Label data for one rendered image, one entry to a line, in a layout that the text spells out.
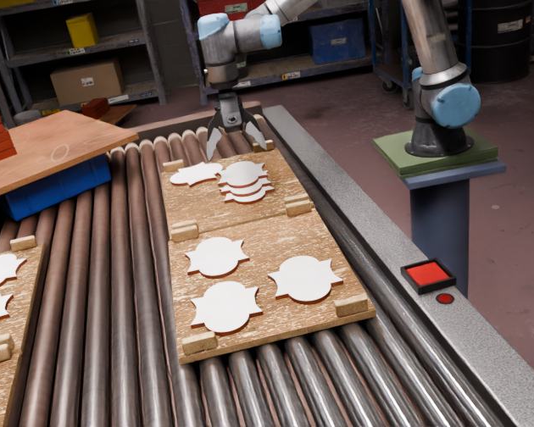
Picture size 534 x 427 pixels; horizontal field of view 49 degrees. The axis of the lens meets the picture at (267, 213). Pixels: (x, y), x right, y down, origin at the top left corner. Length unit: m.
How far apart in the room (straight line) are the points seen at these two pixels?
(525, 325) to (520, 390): 1.57
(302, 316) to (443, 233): 0.82
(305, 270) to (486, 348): 0.36
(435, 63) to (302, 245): 0.56
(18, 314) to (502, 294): 1.96
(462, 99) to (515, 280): 1.38
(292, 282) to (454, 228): 0.78
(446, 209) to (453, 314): 0.71
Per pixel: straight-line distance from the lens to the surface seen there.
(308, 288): 1.09
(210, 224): 1.39
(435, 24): 1.47
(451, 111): 1.50
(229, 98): 1.46
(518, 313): 2.56
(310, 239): 1.26
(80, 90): 5.96
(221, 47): 1.43
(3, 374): 1.14
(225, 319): 1.06
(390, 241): 1.27
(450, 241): 1.80
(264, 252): 1.24
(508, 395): 0.94
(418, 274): 1.14
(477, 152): 1.68
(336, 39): 5.73
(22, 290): 1.36
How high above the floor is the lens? 1.58
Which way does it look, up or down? 28 degrees down
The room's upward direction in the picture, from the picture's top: 10 degrees counter-clockwise
